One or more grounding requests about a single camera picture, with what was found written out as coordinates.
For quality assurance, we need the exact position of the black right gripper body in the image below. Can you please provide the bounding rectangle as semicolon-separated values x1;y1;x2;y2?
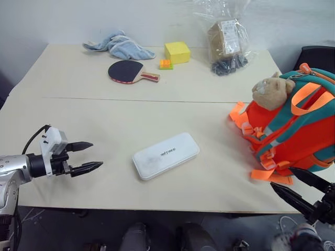
312;182;335;225

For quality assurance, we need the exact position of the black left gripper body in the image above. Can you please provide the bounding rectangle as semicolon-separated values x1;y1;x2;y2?
51;152;73;177

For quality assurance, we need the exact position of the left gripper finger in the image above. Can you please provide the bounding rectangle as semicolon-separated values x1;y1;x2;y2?
65;141;94;153
70;161;104;178

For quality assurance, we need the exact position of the white rectangular case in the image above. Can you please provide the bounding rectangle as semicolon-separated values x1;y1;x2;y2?
132;132;201;181

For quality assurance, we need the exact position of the black chair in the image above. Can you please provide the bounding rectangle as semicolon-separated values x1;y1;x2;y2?
292;45;335;72

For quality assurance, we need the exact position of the brown plush bear toy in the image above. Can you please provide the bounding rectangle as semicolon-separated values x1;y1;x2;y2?
251;72;296;111

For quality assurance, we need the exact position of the light blue towel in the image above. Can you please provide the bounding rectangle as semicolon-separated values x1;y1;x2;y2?
82;29;156;61

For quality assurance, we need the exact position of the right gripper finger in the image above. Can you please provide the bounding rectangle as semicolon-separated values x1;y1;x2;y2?
270;182;317;223
288;167;330;193

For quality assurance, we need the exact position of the white sneaker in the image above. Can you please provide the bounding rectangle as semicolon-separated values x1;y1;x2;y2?
272;215;324;251

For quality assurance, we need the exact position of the brown cardboard box with label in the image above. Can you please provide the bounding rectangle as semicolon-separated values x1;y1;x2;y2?
207;18;243;64

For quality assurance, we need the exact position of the clear plastic bag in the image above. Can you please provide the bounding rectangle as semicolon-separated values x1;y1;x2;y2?
193;0;260;77

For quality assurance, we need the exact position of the dark rounded shape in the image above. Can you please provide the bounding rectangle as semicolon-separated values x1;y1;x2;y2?
121;222;152;251

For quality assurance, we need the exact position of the orange and green toy brick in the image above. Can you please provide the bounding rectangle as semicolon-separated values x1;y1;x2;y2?
158;59;174;71

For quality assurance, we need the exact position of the pile of black small parts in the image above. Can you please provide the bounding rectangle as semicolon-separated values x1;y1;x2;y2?
211;55;249;77

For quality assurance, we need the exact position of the black table tennis paddle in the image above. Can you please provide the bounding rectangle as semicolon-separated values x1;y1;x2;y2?
107;60;161;85

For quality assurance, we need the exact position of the yellow foam block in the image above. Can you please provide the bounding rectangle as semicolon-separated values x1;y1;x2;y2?
164;41;192;65

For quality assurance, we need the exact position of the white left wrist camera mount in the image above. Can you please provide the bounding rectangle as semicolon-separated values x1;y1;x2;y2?
39;126;69;177

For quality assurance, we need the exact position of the orange and teal backpack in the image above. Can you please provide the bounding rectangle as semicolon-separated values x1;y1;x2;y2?
227;62;335;186

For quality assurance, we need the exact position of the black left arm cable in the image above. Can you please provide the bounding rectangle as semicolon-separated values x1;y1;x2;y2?
21;124;51;155

